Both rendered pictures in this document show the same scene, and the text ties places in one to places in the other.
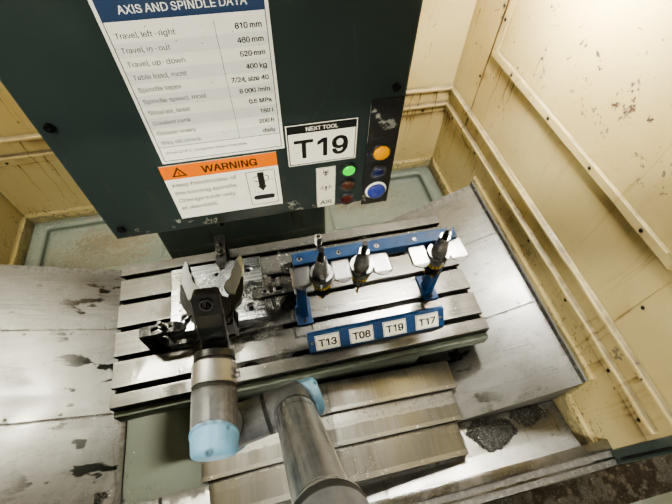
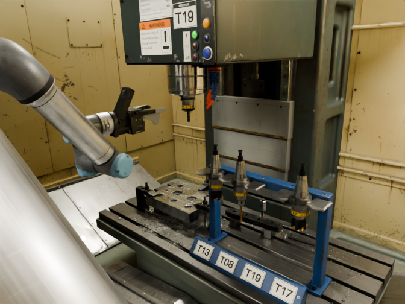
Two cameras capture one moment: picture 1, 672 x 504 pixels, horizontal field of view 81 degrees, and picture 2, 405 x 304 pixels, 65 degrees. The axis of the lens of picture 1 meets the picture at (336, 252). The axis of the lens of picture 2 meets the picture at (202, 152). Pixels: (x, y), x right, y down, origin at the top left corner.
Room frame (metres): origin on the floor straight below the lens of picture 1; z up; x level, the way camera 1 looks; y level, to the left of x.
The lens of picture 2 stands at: (-0.09, -0.85, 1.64)
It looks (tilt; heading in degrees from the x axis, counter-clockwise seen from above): 17 degrees down; 57
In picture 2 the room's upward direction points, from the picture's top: 2 degrees counter-clockwise
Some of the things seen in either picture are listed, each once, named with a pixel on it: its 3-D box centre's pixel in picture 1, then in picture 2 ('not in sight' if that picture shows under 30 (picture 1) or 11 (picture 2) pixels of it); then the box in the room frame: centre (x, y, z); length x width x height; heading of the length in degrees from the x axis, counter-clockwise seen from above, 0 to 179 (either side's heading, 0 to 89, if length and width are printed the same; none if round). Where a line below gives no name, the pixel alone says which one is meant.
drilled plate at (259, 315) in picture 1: (219, 296); (184, 200); (0.60, 0.38, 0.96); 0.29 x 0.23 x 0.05; 104
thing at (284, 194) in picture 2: (419, 257); (284, 195); (0.61, -0.23, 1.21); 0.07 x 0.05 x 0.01; 14
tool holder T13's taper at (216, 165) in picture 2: (321, 265); (215, 163); (0.54, 0.04, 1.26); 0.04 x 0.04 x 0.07
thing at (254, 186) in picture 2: (381, 264); (254, 186); (0.58, -0.12, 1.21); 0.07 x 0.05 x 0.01; 14
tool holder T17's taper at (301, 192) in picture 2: (442, 243); (301, 185); (0.62, -0.28, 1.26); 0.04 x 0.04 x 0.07
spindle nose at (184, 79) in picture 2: not in sight; (187, 78); (0.58, 0.28, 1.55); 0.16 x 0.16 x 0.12
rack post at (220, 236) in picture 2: (301, 290); (214, 205); (0.58, 0.10, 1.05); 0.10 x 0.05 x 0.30; 14
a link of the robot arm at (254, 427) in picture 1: (236, 426); (90, 158); (0.14, 0.17, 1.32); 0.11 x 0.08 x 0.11; 113
